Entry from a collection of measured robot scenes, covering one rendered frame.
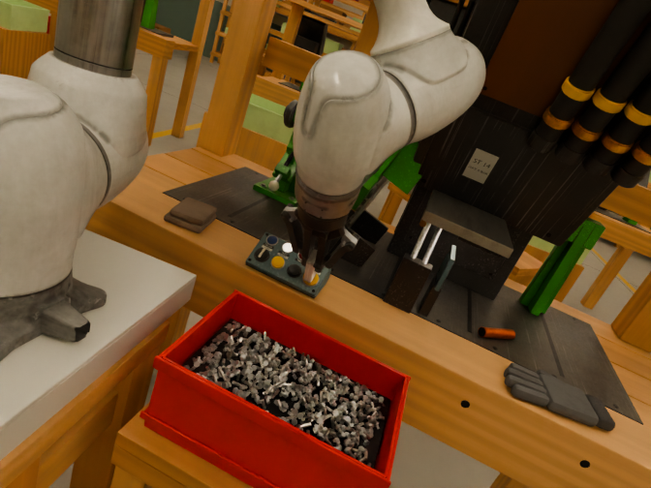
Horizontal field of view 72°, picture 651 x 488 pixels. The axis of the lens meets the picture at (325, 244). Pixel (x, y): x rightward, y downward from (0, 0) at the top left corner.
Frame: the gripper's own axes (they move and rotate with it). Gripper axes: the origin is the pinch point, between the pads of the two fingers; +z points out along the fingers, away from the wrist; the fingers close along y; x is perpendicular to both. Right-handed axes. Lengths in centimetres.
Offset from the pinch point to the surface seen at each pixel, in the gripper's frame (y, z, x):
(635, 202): 66, 18, 72
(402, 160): 5.3, -1.7, 31.5
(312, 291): 1.6, 4.9, -2.1
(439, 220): 16.6, -9.4, 14.0
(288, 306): -1.6, 8.6, -5.3
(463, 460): 76, 131, 20
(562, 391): 50, 7, 3
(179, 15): -680, 578, 767
